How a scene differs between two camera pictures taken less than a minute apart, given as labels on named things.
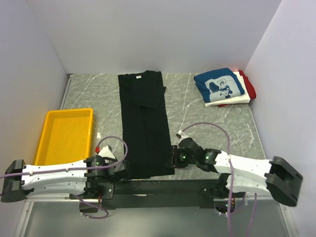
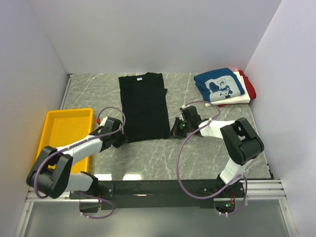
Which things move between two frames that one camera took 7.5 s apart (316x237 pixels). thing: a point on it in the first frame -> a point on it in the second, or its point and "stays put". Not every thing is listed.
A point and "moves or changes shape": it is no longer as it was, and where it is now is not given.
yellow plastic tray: x=66 y=137 stays put
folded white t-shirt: x=244 y=98 stays put
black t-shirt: x=146 y=149 moves or changes shape
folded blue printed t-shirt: x=218 y=85 stays put
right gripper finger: x=175 y=153 -> x=175 y=130
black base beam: x=162 y=193 stays put
